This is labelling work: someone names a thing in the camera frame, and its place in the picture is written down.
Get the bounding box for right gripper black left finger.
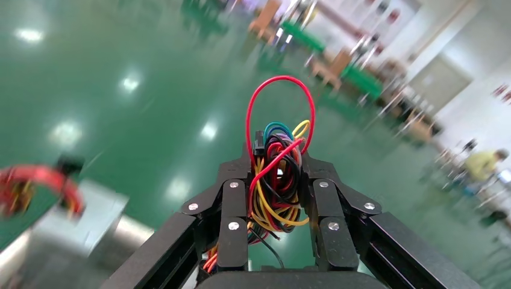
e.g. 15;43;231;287
99;143;257;289

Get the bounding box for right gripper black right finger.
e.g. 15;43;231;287
299;153;480;289

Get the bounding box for power supply with coloured cables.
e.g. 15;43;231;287
201;75;316;276

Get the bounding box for green top work table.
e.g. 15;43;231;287
279;20;327;55
341;63;384;101

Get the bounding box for wooden chair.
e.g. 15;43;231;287
247;0;283;39
311;49;353;91

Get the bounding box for person in yellow shirt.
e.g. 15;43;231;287
463;148;511;193

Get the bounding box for grey power supply red cables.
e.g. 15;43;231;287
0;155;131;256

